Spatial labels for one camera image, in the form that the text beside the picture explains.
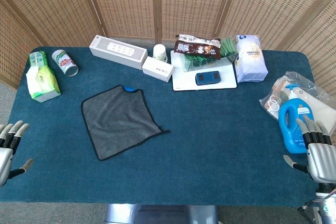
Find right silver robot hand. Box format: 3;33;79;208
283;115;336;183

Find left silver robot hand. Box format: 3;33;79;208
0;120;34;187

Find grey cloth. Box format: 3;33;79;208
80;84;170;162

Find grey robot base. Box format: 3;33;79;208
104;204;219;224

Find blue detergent pump bottle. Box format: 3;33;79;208
278;84;317;154

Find clear plastic bag with items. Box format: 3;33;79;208
259;71;336;123

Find green tissue pack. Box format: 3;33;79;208
25;50;61;103

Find tin can with red label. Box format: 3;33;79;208
51;49;79;78

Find blue carpet table cover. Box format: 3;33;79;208
0;46;320;206

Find white paper bag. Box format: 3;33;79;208
233;34;269;83

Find blue whiteboard eraser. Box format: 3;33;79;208
195;70;222;87

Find long white power strip box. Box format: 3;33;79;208
89;35;149;71

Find clear box of green sachets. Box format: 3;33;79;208
180;37;236;73

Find white board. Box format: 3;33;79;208
170;50;238;92

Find brown snack bag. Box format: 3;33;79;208
174;34;222;60

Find small white cardboard box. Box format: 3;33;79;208
142;56;175;83

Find white cup with green print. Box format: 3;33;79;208
152;44;168;63

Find woven bamboo folding screen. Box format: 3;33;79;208
0;0;336;96

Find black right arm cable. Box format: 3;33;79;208
297;189;336;212

